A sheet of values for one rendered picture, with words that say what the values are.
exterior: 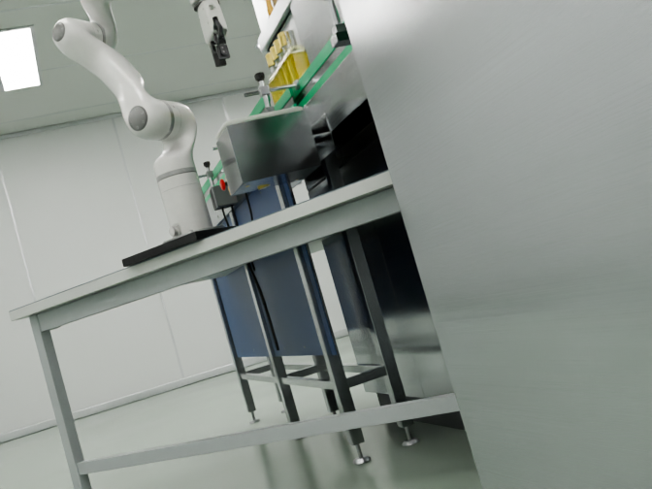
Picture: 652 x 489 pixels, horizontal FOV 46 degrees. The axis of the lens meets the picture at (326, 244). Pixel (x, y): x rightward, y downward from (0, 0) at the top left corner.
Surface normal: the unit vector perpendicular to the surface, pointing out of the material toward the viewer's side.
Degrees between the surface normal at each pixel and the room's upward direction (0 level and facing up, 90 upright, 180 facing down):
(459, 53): 90
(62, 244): 90
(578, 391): 90
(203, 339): 90
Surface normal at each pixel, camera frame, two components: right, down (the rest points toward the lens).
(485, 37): -0.92, 0.25
